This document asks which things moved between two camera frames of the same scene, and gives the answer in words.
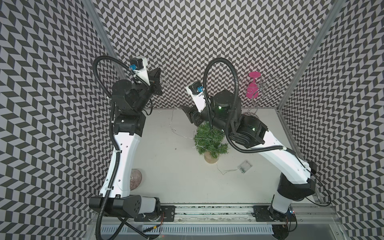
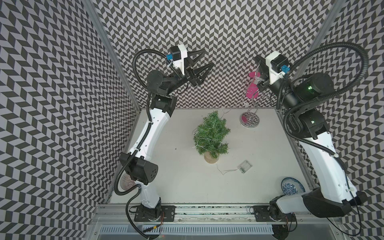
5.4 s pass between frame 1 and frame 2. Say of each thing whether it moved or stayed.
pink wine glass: stayed
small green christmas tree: stayed
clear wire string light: moved
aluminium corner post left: stayed
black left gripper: moved
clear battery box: stayed
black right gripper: moved
